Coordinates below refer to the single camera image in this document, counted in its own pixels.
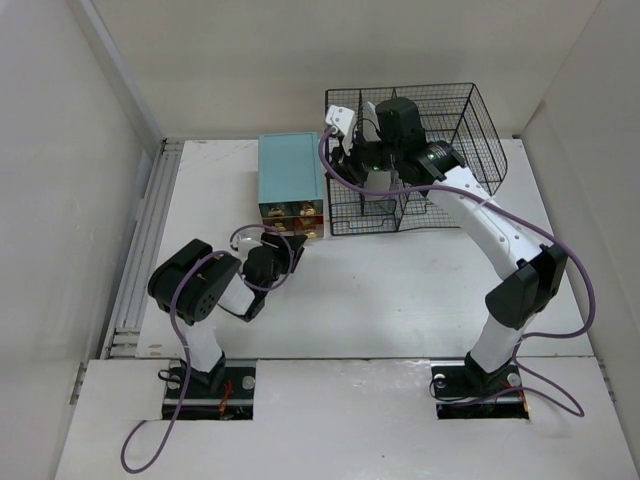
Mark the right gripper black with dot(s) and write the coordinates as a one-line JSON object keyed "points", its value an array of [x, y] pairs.
{"points": [[350, 172]]}

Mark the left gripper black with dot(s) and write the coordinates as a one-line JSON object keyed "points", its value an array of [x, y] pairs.
{"points": [[296, 242]]}

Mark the teal mini drawer chest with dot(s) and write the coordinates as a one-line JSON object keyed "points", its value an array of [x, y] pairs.
{"points": [[290, 183]]}

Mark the white spiral notebook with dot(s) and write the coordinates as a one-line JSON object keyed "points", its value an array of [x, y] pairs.
{"points": [[370, 124]]}

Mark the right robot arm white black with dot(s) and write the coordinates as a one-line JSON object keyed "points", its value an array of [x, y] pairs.
{"points": [[530, 272]]}

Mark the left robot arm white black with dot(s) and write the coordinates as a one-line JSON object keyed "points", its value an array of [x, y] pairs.
{"points": [[197, 279]]}

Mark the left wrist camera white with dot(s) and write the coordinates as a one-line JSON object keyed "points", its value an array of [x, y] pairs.
{"points": [[243, 242]]}

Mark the black wire mesh organizer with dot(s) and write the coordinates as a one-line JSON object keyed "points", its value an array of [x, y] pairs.
{"points": [[434, 128]]}

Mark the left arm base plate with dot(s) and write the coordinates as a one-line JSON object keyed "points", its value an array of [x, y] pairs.
{"points": [[226, 396]]}

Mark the aluminium rail frame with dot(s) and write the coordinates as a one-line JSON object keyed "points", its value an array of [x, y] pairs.
{"points": [[124, 320]]}

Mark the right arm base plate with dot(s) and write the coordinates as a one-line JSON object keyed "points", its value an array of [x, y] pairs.
{"points": [[458, 398]]}

